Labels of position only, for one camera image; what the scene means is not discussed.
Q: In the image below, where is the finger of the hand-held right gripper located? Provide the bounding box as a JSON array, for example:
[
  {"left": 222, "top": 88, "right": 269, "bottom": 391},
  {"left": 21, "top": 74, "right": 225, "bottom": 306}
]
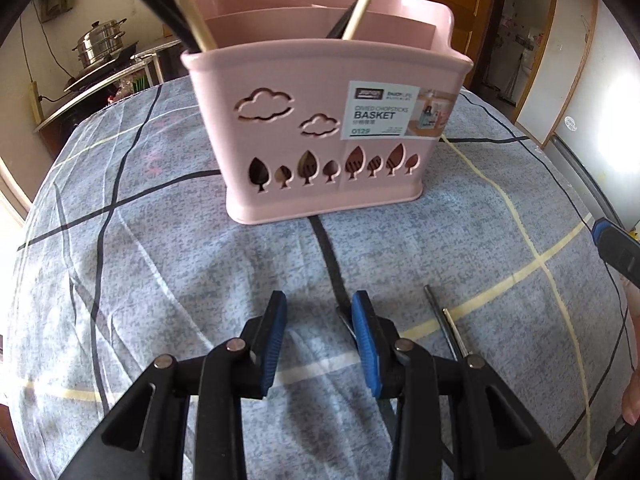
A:
[{"left": 591, "top": 217, "right": 640, "bottom": 288}]

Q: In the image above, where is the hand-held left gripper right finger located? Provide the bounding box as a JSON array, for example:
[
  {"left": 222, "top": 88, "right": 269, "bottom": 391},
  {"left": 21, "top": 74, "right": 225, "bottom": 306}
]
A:
[{"left": 351, "top": 290, "right": 576, "bottom": 480}]

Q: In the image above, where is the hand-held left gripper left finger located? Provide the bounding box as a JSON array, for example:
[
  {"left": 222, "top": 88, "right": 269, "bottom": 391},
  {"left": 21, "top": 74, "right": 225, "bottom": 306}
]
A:
[{"left": 59, "top": 290, "right": 289, "bottom": 480}]

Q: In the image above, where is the metal chopstick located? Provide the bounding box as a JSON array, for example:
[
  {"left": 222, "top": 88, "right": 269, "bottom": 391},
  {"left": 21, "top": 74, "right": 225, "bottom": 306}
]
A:
[
  {"left": 442, "top": 308, "right": 471, "bottom": 358},
  {"left": 424, "top": 285, "right": 461, "bottom": 361},
  {"left": 336, "top": 306, "right": 358, "bottom": 343}
]

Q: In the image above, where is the pink plastic basket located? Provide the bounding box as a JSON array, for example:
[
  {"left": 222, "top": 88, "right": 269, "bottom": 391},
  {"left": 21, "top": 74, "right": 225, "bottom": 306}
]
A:
[{"left": 180, "top": 0, "right": 474, "bottom": 225}]

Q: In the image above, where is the wooden chopstick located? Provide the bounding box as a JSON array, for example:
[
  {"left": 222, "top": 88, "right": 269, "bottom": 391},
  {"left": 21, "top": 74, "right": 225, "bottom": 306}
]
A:
[
  {"left": 159, "top": 0, "right": 218, "bottom": 53},
  {"left": 341, "top": 0, "right": 396, "bottom": 41}
]

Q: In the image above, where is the person's right hand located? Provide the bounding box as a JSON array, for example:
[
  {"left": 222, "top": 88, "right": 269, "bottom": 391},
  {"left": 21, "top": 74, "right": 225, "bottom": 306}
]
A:
[{"left": 621, "top": 284, "right": 640, "bottom": 426}]

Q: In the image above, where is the blue plaid tablecloth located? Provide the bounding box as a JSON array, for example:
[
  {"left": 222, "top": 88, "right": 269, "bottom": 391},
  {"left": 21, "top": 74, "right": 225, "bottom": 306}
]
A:
[{"left": 5, "top": 77, "right": 637, "bottom": 480}]

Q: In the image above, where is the brown wooden door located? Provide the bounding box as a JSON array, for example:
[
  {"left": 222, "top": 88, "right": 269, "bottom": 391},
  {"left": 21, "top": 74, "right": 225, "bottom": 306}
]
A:
[{"left": 390, "top": 0, "right": 502, "bottom": 57}]

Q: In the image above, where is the metal side table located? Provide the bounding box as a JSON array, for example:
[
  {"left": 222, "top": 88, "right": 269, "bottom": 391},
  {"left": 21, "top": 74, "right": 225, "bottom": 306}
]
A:
[{"left": 134, "top": 39, "right": 184, "bottom": 85}]

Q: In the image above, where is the dark kitchen counter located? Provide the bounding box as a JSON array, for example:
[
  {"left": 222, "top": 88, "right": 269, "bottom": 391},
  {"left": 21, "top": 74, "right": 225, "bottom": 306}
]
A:
[{"left": 32, "top": 57, "right": 153, "bottom": 135}]

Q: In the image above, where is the black induction cooker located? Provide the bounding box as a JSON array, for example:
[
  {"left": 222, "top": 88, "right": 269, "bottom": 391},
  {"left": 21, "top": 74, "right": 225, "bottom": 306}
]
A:
[{"left": 62, "top": 42, "right": 147, "bottom": 94}]

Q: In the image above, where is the stainless steel steamer pot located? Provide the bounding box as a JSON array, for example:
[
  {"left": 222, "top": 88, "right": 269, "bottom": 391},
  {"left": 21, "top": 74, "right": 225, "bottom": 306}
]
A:
[{"left": 70, "top": 17, "right": 129, "bottom": 68}]

